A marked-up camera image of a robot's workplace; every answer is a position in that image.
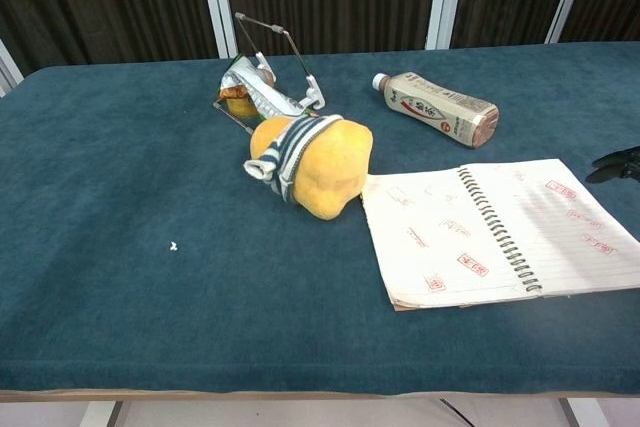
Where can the black and silver right hand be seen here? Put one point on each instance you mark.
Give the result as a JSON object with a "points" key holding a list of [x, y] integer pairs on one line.
{"points": [[617, 162]]}

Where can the spiral notebook with red stamps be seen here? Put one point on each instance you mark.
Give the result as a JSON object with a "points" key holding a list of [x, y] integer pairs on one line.
{"points": [[440, 247]]}

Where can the beige tea bottle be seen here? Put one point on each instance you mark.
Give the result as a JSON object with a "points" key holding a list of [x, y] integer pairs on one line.
{"points": [[435, 104]]}

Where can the metal table leg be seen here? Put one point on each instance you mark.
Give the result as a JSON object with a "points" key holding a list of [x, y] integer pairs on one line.
{"points": [[100, 414], [582, 414]]}

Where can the yellow plush toy striped scarf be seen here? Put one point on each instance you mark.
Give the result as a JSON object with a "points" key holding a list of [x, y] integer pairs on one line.
{"points": [[330, 167]]}

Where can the blue white striped sock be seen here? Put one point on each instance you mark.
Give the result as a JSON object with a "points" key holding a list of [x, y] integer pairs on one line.
{"points": [[287, 152]]}

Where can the silver foil snack packet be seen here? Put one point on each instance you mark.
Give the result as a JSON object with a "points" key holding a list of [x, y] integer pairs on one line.
{"points": [[267, 97]]}

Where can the tiny white crumb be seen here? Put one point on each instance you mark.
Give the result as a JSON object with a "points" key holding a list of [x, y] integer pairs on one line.
{"points": [[173, 246]]}

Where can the blue table cloth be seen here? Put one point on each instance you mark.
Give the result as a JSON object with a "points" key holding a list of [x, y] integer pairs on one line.
{"points": [[150, 197]]}

